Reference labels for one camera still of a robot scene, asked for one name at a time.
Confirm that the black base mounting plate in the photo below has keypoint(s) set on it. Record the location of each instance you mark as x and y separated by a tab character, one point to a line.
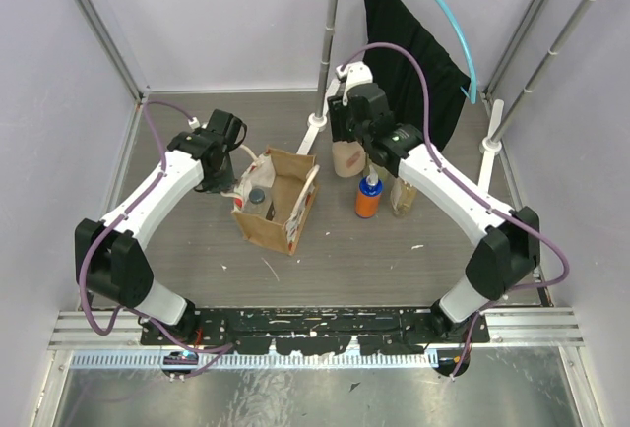
319	330

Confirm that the silver clothes rack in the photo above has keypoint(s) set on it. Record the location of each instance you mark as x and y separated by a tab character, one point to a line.
569	136

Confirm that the aluminium frame rail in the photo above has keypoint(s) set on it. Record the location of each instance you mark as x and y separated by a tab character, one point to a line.
507	326

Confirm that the cream round cap bottle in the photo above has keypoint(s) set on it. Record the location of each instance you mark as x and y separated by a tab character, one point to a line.
382	172

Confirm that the blue clothes hanger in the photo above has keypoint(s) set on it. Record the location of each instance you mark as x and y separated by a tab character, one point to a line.
471	92

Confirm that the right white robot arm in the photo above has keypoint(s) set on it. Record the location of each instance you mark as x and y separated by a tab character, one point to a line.
505	247

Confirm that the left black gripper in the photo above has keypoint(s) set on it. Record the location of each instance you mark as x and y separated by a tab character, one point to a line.
220	181

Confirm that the beige pump dispenser bottle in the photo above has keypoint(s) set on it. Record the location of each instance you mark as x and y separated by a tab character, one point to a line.
348	158

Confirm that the clear amber liquid bottle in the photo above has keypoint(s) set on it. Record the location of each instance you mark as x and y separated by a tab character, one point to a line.
401	197

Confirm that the grey cap small bottle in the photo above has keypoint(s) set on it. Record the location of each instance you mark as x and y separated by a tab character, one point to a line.
257	202

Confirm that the black hanging cloth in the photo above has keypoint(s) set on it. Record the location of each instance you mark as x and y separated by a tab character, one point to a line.
391	21

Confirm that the orange bottle blue cap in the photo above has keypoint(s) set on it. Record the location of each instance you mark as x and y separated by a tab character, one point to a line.
368	196

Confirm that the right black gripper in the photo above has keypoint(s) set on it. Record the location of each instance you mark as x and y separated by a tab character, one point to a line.
338	107

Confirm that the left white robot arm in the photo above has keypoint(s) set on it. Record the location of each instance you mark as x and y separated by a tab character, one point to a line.
110	252

